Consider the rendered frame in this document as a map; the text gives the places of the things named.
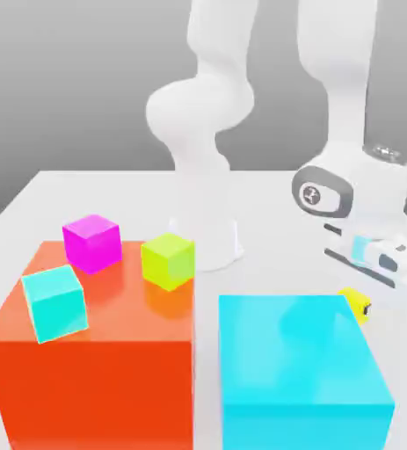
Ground large orange box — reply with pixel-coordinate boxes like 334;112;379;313
0;240;196;450

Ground large cyan box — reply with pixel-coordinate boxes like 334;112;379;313
218;294;396;450

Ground small cyan cube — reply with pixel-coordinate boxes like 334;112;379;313
20;265;91;345

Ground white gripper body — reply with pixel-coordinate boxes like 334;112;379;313
323;246;407;313

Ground small lime cube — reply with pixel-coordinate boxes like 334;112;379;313
140;232;196;293

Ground small yellow cube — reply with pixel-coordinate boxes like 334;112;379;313
337;286;372;325

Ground small magenta cube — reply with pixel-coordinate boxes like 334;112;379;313
62;214;124;276

